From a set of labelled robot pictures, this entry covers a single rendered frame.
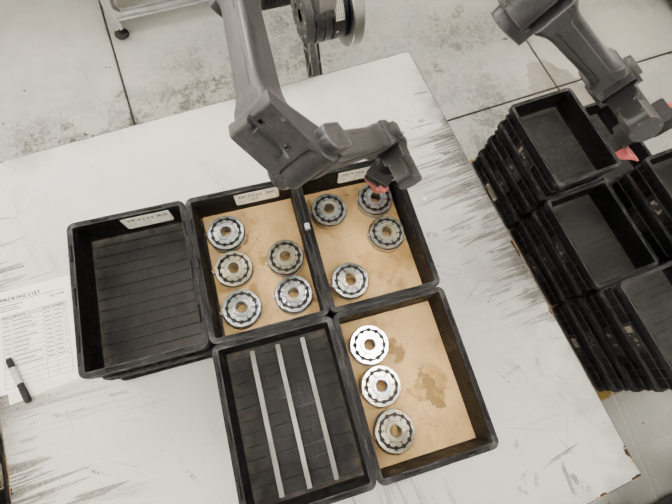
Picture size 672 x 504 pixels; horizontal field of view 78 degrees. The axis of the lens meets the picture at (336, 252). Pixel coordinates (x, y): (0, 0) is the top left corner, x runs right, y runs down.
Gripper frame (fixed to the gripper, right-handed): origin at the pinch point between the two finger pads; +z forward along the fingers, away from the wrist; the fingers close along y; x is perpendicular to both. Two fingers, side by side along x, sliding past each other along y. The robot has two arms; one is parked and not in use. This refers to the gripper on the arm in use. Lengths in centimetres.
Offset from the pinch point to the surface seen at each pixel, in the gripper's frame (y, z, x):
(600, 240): 67, 58, -79
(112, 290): -66, 11, 41
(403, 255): -9.1, 12.0, -16.3
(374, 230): -9.1, 9.1, -5.4
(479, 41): 171, 97, 26
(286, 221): -21.8, 11.6, 16.9
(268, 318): -46.8, 11.5, 2.8
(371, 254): -14.6, 11.9, -8.7
